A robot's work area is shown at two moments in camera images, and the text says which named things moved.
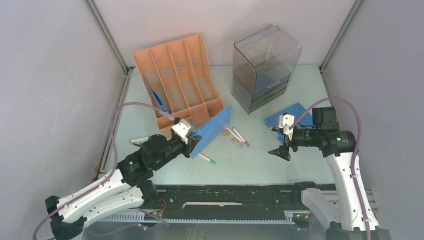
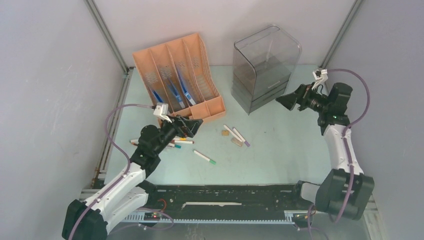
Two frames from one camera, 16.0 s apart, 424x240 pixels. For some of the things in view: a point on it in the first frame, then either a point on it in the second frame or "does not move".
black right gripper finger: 282,151 -> 289,100
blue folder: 159,100 does not move
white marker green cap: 207,159 does not move
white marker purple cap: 246,142 does not move
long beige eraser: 237,142 does not move
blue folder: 212,130 -> 172,86
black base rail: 268,203 does not move
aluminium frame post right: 349,17 does not move
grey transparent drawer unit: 262,64 does not move
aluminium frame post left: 106,32 does not move
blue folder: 296,110 -> 187,94
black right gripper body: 302,137 -> 311,99
